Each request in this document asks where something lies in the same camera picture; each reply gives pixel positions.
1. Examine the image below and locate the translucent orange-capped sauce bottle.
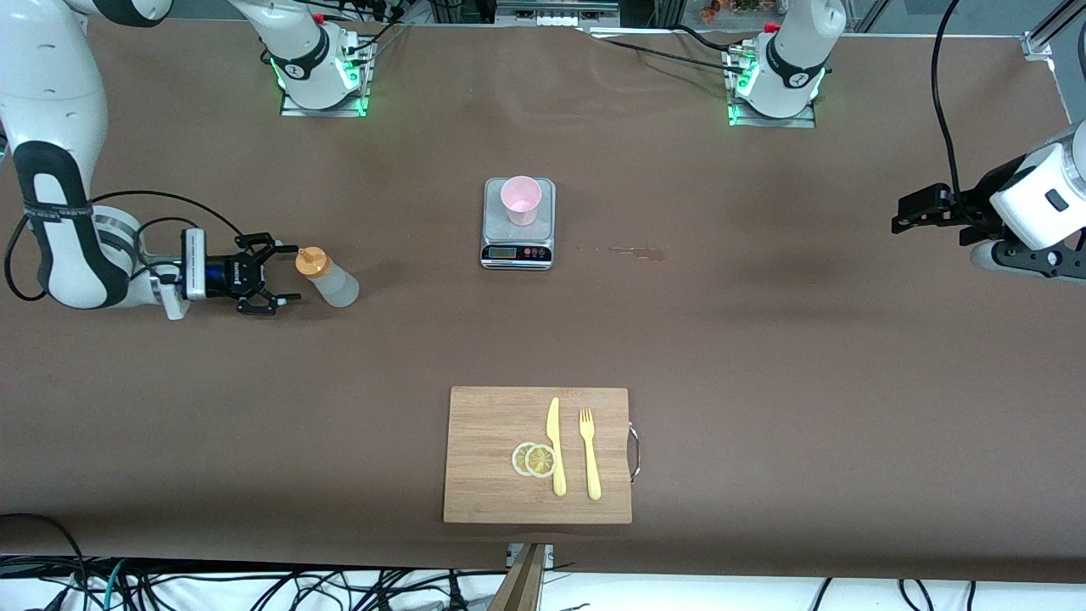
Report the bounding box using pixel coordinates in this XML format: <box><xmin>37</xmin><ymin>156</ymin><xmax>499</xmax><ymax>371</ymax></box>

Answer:
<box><xmin>295</xmin><ymin>246</ymin><xmax>361</xmax><ymax>308</ymax></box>

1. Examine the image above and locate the pink plastic cup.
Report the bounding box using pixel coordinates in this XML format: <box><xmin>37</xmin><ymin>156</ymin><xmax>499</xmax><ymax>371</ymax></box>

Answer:
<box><xmin>501</xmin><ymin>176</ymin><xmax>542</xmax><ymax>227</ymax></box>

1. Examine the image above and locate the silver digital kitchen scale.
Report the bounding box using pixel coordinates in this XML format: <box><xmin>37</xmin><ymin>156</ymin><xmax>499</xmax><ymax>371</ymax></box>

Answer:
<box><xmin>480</xmin><ymin>177</ymin><xmax>557</xmax><ymax>271</ymax></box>

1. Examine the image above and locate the wooden cutting board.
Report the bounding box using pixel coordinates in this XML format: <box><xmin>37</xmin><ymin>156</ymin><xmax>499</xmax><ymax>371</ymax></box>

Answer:
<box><xmin>443</xmin><ymin>386</ymin><xmax>641</xmax><ymax>524</ymax></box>

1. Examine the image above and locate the yellow plastic knife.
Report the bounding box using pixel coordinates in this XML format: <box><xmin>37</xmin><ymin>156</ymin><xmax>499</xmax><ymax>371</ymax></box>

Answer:
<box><xmin>546</xmin><ymin>397</ymin><xmax>567</xmax><ymax>497</ymax></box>

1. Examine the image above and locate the white power strip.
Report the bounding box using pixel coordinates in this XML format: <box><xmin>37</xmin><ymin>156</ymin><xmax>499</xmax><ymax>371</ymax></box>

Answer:
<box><xmin>496</xmin><ymin>0</ymin><xmax>622</xmax><ymax>28</ymax></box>

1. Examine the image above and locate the yellow plastic fork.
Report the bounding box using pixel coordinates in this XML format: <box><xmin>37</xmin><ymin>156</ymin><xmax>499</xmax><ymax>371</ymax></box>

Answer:
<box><xmin>579</xmin><ymin>408</ymin><xmax>602</xmax><ymax>501</ymax></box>

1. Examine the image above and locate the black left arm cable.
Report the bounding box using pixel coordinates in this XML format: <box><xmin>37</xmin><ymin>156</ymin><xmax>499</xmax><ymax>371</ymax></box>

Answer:
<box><xmin>931</xmin><ymin>0</ymin><xmax>970</xmax><ymax>215</ymax></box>

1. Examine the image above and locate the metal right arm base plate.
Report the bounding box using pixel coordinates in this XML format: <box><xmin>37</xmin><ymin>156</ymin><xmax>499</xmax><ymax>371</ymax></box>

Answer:
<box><xmin>280</xmin><ymin>34</ymin><xmax>374</xmax><ymax>118</ymax></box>

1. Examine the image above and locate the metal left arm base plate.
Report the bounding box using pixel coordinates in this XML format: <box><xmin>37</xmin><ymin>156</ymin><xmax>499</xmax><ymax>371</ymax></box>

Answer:
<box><xmin>728</xmin><ymin>51</ymin><xmax>817</xmax><ymax>129</ymax></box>

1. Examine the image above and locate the aluminium frame rail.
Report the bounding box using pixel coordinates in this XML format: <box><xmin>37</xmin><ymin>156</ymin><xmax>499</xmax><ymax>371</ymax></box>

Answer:
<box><xmin>1021</xmin><ymin>0</ymin><xmax>1086</xmax><ymax>62</ymax></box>

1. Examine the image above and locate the black base cable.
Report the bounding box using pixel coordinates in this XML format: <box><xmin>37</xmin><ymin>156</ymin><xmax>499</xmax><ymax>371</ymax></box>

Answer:
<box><xmin>335</xmin><ymin>0</ymin><xmax>417</xmax><ymax>60</ymax></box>

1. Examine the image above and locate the teal floor cable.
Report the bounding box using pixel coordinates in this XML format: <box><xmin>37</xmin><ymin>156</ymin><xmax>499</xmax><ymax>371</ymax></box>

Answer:
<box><xmin>100</xmin><ymin>558</ymin><xmax>128</xmax><ymax>611</ymax></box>

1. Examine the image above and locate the black table cable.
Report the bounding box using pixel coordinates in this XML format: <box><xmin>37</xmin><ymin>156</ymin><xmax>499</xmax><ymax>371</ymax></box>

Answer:
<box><xmin>585</xmin><ymin>25</ymin><xmax>752</xmax><ymax>77</ymax></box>

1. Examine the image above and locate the wooden post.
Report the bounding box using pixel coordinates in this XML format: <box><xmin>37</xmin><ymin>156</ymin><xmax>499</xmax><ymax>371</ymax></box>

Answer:
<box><xmin>486</xmin><ymin>543</ymin><xmax>548</xmax><ymax>611</ymax></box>

